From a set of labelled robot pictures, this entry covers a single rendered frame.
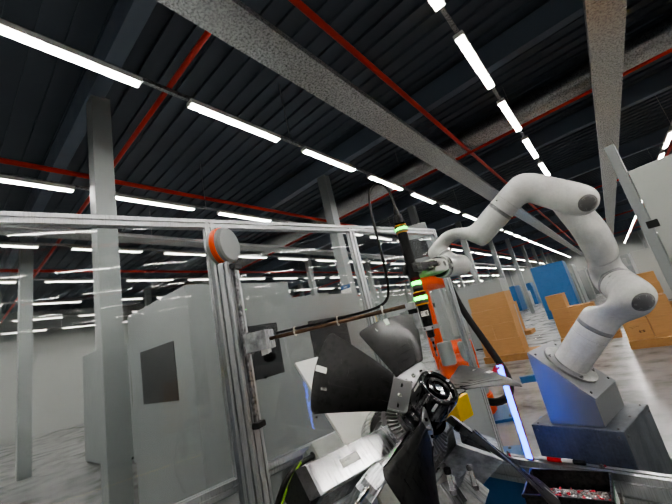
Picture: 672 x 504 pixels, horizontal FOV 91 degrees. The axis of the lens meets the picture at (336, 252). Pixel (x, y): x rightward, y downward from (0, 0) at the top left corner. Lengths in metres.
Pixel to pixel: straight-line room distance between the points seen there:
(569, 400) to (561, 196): 0.75
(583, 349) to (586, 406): 0.20
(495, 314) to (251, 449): 8.14
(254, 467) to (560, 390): 1.15
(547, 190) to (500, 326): 7.92
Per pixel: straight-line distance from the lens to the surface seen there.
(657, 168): 2.76
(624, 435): 1.54
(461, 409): 1.60
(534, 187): 1.30
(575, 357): 1.60
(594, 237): 1.41
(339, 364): 1.00
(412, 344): 1.20
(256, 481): 1.40
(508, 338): 9.11
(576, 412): 1.59
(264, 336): 1.28
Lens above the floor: 1.42
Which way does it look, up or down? 14 degrees up
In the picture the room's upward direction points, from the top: 13 degrees counter-clockwise
